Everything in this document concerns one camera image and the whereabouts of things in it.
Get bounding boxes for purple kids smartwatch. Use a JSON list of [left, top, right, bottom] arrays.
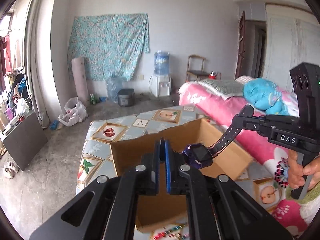
[[182, 125, 242, 170]]

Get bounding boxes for large multicolour bead necklace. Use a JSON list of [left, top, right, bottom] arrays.
[[150, 224, 189, 240]]

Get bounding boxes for right hand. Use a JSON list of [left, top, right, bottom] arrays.
[[287, 150, 320, 191]]

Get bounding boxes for blue stuffed toy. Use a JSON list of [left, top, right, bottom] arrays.
[[243, 78, 289, 115]]

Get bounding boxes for pink floral bed blanket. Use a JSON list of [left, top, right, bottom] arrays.
[[179, 76, 319, 237]]

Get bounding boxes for silver sequin pillow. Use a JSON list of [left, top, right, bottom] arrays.
[[197, 79, 244, 100]]

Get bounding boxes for brown cardboard box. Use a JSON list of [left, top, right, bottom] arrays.
[[109, 117, 254, 234]]

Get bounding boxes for fruit print tablecloth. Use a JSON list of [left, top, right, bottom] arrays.
[[76, 106, 282, 211]]

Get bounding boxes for wooden chair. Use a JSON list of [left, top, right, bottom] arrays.
[[185, 54, 209, 81]]

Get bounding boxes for grey rice cooker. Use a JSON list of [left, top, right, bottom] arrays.
[[118, 88, 135, 107]]

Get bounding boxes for white water dispenser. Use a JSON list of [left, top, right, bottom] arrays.
[[149, 75, 171, 98]]

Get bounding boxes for white plastic bag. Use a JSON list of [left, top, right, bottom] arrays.
[[58, 97, 88, 127]]

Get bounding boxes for empty clear water jug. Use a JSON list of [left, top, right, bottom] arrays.
[[106, 76, 124, 103]]

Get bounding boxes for blue water bottle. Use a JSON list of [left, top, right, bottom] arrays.
[[154, 51, 170, 76]]

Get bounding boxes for grey cabinet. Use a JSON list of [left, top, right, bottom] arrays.
[[1, 111, 48, 171]]

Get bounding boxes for pink rolled mat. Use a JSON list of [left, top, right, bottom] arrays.
[[72, 57, 90, 107]]

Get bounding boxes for white shoes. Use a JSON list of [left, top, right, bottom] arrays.
[[3, 161, 20, 179]]

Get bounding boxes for floral teal wall cloth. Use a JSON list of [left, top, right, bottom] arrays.
[[67, 13, 149, 81]]

